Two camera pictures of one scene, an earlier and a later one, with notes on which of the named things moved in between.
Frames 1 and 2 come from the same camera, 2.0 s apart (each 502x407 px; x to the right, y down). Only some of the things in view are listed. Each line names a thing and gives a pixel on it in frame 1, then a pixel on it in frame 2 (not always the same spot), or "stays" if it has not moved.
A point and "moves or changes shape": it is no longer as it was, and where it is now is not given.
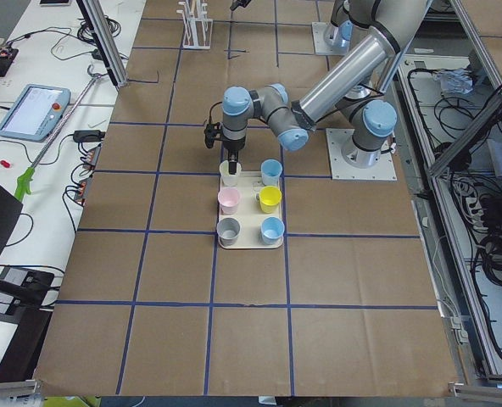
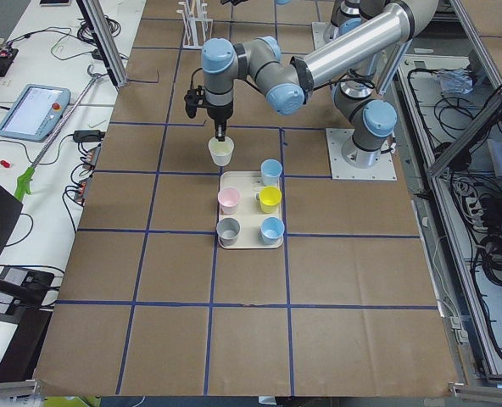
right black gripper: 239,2 → 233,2
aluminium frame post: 95,18 stays
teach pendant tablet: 36,114 stays
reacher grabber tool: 24,183 stays
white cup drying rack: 198,29 stays
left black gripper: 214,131 → 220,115
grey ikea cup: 227,230 stays
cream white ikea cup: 228,179 moves or changes shape
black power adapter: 88,136 stays
